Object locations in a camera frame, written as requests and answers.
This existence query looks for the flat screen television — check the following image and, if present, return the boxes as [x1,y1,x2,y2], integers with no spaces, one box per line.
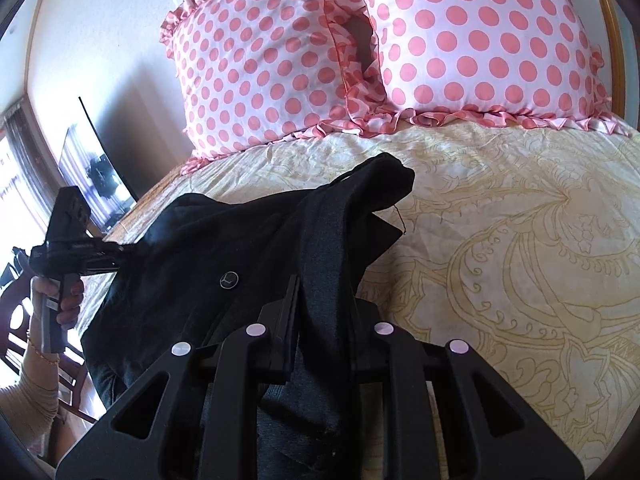
[59,95,140,233]

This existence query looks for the bright window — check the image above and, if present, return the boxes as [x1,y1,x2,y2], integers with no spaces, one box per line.
[0,95,56,281]

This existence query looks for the pink polka dot pillow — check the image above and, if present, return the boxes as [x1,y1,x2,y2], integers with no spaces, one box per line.
[159,0,386,176]
[320,0,631,136]

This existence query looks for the wooden door frame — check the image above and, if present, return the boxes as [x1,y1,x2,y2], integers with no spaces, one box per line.
[595,0,632,121]

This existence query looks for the person's left hand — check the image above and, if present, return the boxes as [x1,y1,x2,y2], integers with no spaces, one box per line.
[30,276,86,329]

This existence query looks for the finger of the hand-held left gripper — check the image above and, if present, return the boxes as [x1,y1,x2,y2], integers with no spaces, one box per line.
[82,242,141,277]

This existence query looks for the gold bracelet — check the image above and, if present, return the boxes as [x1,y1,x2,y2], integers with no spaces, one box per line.
[27,332,58,366]

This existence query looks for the black pants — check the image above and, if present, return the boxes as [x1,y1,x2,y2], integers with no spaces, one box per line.
[80,154,417,480]

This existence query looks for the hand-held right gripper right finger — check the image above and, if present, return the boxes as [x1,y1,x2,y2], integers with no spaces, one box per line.
[350,297,586,480]

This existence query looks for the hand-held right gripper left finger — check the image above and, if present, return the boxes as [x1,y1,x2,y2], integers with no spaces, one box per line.
[55,274,303,480]

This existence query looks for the person's left forearm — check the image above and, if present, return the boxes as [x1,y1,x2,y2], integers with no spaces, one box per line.
[0,330,63,441]

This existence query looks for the yellow patterned bedsheet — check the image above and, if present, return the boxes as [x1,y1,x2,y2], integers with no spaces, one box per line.
[75,117,640,461]

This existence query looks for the dark wooden chair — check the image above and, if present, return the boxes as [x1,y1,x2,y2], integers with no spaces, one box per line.
[0,255,101,426]

